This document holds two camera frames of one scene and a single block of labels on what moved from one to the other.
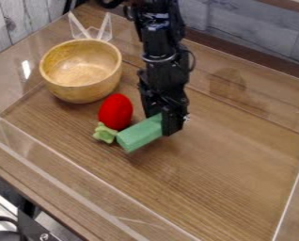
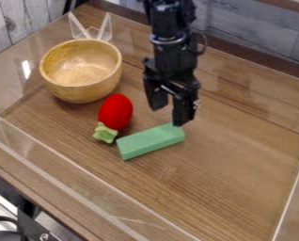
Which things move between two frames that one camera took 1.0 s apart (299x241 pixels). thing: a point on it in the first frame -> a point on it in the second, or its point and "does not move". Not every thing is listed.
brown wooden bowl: [80, 70] does not move
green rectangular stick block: [140, 133] -> [149, 141]
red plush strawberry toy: [116, 114] does not move
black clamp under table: [30, 229] does not move
